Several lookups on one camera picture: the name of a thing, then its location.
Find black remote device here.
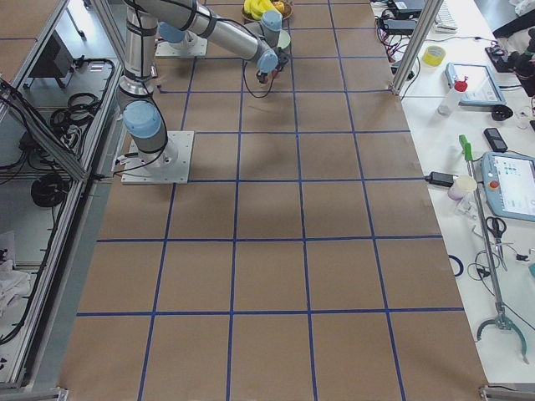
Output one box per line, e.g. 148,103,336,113
483,128,508,153

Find yellow tape roll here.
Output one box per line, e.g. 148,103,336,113
421,45,446,67

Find white paper cup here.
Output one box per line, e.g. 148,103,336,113
447,175,477,201

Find woven wicker basket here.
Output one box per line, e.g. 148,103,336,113
241,2,294,23

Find yellow banana bunch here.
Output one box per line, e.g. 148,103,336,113
243,0,277,20

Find black power adapter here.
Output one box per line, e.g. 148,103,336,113
424,171,455,188

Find long reach grabber tool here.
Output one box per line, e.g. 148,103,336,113
458,134,528,363

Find teach pendant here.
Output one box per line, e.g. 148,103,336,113
481,152,534,222
445,63,507,108

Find light green plate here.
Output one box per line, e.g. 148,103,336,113
278,30,291,51

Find black scissors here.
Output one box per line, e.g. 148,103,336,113
485,216,507,271

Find far teach pendant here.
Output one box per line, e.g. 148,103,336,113
445,63,507,108

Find near teach pendant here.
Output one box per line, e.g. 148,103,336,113
481,152,534,222

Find aluminium frame post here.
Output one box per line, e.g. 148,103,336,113
391,0,443,94

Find clear bottle red cap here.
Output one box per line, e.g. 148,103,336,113
437,77,468,116

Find coiled black cables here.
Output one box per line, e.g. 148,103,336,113
30,173,68,208

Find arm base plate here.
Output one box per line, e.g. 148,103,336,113
121,131,195,185
155,37,207,58

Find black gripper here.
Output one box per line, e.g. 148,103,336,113
276,47,291,70

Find black power brick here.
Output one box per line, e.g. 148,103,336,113
381,19,417,35

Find black small bowl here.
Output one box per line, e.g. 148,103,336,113
491,104,513,122

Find white crumpled cloth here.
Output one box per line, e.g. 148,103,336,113
0,231,33,318

